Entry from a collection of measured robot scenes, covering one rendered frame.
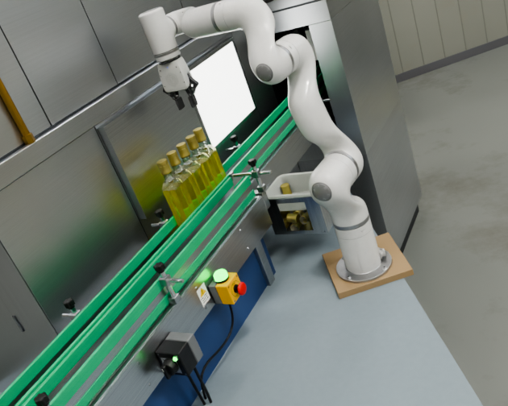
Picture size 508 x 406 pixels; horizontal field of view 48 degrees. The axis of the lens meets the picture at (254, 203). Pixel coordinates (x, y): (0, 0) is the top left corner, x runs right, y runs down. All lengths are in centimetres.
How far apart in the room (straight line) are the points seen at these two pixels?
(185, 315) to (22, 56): 85
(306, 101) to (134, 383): 90
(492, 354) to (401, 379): 114
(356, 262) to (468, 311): 111
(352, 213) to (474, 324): 120
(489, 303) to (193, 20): 192
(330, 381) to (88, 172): 94
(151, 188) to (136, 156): 12
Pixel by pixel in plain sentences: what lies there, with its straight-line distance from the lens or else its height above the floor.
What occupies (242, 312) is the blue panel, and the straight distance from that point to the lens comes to 195.
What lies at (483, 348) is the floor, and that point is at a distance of 273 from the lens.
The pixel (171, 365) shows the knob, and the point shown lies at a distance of 155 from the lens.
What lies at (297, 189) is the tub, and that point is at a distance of 222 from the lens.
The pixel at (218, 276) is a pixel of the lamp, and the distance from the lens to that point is 172.
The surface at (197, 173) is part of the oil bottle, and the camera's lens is 193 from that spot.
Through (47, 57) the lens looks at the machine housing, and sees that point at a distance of 179.
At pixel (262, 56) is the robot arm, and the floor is 156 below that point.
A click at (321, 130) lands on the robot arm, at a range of 171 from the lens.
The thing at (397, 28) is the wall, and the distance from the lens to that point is 599.
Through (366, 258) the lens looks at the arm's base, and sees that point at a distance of 190.
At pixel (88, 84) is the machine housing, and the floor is 162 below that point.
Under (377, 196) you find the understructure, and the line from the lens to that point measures 292.
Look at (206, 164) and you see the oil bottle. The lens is 197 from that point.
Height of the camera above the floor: 190
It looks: 25 degrees down
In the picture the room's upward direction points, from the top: 21 degrees counter-clockwise
